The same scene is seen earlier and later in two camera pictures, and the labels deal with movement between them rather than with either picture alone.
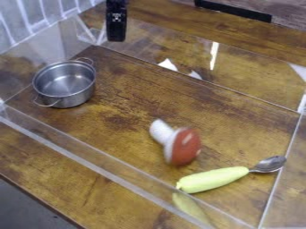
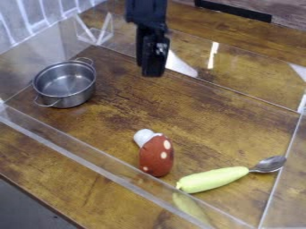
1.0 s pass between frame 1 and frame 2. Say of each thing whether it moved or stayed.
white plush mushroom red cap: moved
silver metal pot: stayed
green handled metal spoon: stayed
